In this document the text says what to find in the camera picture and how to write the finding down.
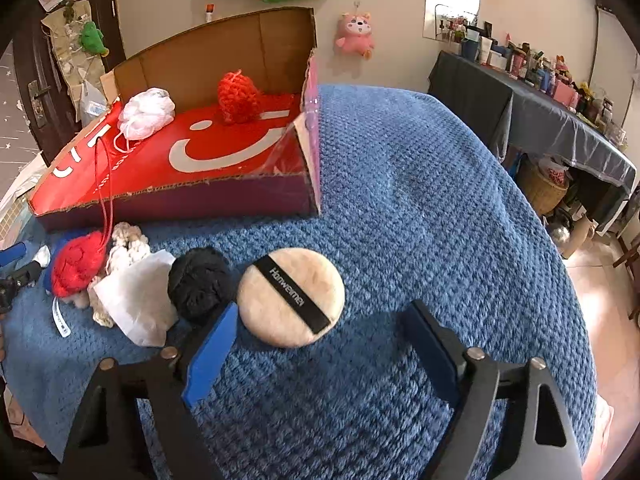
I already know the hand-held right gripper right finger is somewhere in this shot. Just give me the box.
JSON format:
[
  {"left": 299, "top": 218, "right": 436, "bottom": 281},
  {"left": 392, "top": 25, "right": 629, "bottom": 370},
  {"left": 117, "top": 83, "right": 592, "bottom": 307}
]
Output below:
[{"left": 400, "top": 300, "right": 586, "bottom": 480}]

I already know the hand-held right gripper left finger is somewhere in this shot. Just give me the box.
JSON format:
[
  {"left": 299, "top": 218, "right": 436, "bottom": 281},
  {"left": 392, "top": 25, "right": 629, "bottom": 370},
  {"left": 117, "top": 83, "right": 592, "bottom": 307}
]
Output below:
[{"left": 60, "top": 302, "right": 240, "bottom": 480}]

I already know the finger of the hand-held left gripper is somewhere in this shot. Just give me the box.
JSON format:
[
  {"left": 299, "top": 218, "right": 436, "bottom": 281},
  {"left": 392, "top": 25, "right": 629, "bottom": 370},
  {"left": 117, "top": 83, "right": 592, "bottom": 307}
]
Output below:
[
  {"left": 0, "top": 247, "right": 51, "bottom": 311},
  {"left": 0, "top": 241, "right": 27, "bottom": 267}
]

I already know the red crochet bunny toy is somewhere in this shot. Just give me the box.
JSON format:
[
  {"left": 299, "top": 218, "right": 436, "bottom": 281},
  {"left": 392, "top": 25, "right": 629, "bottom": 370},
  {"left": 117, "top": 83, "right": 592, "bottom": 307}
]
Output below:
[{"left": 42, "top": 135, "right": 115, "bottom": 339}]

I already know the beige powder puff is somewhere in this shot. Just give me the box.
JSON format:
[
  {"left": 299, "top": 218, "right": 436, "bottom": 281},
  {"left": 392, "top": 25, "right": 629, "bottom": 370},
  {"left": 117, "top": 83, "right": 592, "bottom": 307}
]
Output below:
[{"left": 236, "top": 247, "right": 346, "bottom": 348}]

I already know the black puff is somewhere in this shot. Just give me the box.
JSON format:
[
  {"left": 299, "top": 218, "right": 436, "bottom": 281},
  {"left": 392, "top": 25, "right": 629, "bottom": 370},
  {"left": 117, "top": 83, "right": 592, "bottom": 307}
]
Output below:
[{"left": 167, "top": 246, "right": 236, "bottom": 326}]

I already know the white cloth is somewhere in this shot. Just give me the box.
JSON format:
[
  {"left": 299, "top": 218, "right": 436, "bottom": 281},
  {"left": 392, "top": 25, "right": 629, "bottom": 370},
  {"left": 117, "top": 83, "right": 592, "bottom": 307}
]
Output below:
[{"left": 94, "top": 251, "right": 178, "bottom": 348}]

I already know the cardboard box with red lining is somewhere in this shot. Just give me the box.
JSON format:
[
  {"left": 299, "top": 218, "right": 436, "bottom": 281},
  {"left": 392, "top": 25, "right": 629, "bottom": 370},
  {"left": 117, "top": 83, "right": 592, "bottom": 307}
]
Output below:
[{"left": 27, "top": 7, "right": 323, "bottom": 233}]

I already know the cream crochet piece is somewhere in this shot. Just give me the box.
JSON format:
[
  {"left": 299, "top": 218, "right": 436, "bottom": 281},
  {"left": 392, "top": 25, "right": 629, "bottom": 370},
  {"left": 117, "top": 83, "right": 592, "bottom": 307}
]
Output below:
[{"left": 70, "top": 222, "right": 151, "bottom": 328}]

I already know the blue knitted blanket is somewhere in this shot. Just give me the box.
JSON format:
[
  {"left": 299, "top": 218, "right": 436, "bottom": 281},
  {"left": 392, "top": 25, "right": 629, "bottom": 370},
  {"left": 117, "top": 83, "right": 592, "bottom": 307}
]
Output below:
[{"left": 0, "top": 84, "right": 598, "bottom": 480}]

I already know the silver kettle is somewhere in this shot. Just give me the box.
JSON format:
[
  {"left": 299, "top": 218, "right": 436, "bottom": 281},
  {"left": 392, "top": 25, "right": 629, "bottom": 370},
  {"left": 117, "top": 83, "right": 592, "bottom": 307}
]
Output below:
[{"left": 547, "top": 210, "right": 576, "bottom": 246}]

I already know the white mesh bath puff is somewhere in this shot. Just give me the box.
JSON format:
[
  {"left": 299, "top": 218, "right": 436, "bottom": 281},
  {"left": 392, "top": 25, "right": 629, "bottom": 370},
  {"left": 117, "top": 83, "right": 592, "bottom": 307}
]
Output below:
[{"left": 117, "top": 87, "right": 177, "bottom": 153}]

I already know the wicker basket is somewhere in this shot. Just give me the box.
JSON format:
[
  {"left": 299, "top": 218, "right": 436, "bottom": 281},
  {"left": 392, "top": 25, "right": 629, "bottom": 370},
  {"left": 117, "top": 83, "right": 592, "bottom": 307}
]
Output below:
[{"left": 515, "top": 157, "right": 571, "bottom": 216}]

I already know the dark wooden door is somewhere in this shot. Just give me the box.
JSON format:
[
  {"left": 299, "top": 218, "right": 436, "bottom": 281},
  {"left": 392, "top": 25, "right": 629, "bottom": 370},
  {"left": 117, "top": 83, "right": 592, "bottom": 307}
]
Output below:
[{"left": 12, "top": 0, "right": 126, "bottom": 166}]

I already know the wooden chair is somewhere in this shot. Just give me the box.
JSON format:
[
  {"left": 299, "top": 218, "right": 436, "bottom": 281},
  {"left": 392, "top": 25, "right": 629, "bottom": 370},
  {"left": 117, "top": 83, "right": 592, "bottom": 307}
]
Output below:
[{"left": 612, "top": 240, "right": 640, "bottom": 321}]

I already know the green plush toy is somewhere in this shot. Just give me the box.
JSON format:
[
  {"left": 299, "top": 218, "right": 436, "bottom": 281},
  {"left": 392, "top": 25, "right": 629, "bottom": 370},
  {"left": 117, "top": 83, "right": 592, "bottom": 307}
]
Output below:
[{"left": 80, "top": 20, "right": 111, "bottom": 57}]

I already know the red foam net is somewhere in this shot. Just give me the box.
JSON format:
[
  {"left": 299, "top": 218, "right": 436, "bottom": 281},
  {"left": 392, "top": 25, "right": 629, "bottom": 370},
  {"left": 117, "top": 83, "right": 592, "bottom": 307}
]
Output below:
[{"left": 216, "top": 71, "right": 263, "bottom": 126}]

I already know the table with grey cloth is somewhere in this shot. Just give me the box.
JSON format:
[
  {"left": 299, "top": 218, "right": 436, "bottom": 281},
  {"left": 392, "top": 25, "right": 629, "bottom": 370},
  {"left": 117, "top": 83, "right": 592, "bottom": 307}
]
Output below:
[{"left": 427, "top": 50, "right": 638, "bottom": 233}]

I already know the row of cosmetic bottles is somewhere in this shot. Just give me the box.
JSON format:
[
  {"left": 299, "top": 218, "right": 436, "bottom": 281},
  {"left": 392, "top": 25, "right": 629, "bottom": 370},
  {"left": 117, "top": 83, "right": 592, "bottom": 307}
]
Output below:
[{"left": 435, "top": 5, "right": 628, "bottom": 146}]

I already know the pink plush toy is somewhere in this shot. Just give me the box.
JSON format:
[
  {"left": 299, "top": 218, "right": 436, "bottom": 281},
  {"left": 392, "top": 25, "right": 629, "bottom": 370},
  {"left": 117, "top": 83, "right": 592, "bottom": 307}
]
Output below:
[{"left": 334, "top": 11, "right": 376, "bottom": 61}]

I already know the metal door handle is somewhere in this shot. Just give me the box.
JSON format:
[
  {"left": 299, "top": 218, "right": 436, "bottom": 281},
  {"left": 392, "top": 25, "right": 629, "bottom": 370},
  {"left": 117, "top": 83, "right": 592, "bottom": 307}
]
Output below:
[{"left": 27, "top": 80, "right": 53, "bottom": 121}]

